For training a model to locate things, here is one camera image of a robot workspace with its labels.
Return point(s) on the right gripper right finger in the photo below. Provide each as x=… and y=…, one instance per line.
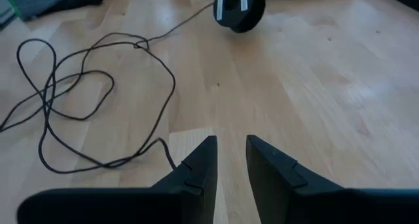
x=294, y=204

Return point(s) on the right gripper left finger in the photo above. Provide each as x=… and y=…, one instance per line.
x=183, y=197

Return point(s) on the black glove grey cuff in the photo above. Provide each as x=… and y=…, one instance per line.
x=36, y=3

